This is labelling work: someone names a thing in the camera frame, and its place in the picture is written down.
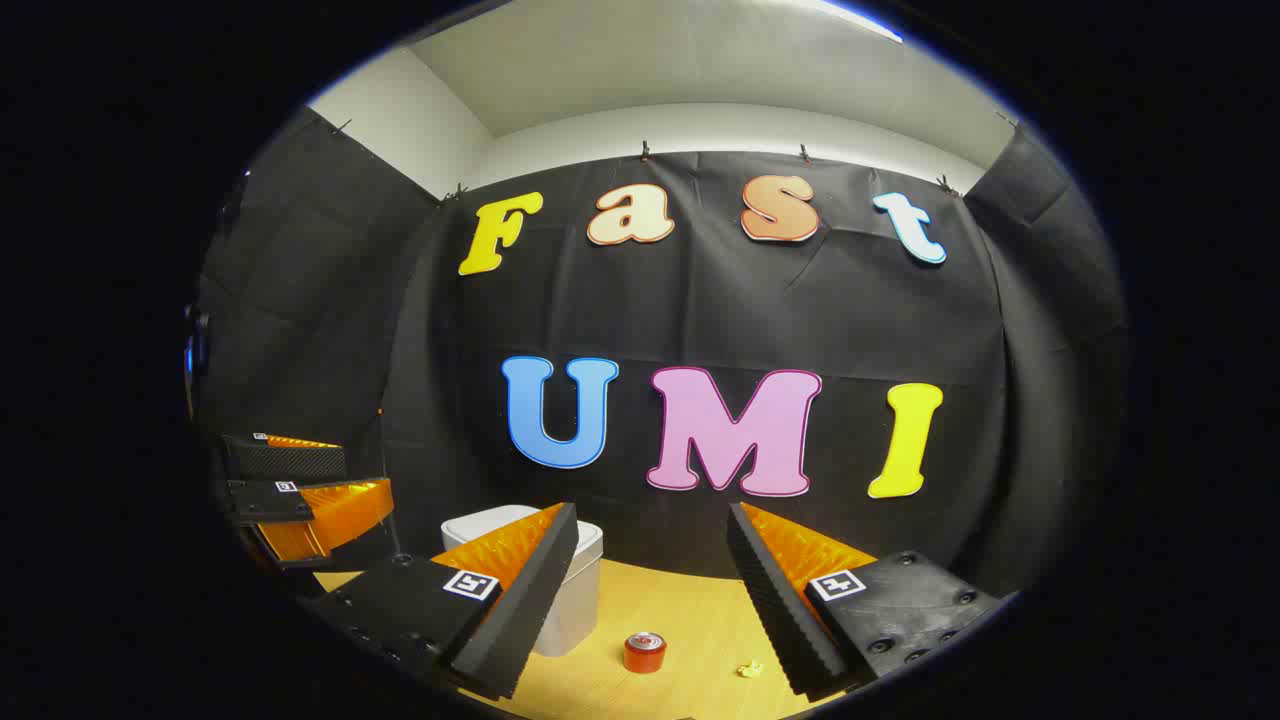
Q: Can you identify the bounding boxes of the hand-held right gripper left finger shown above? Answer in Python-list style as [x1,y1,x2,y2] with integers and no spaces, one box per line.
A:
[300,502,580,701]

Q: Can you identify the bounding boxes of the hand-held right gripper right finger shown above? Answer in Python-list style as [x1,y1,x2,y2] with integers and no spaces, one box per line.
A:
[726,502,1004,701]

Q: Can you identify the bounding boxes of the white desktop garbage bin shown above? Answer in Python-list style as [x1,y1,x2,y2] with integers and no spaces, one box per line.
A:
[441,505,604,658]

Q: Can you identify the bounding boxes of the black backdrop cloth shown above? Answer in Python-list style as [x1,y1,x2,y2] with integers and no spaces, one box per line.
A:
[195,105,1131,601]

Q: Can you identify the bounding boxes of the wooden desktop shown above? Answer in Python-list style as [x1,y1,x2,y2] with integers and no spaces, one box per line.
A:
[315,558,881,720]

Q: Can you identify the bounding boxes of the red pop can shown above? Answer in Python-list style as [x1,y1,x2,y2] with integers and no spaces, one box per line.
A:
[624,632,668,674]

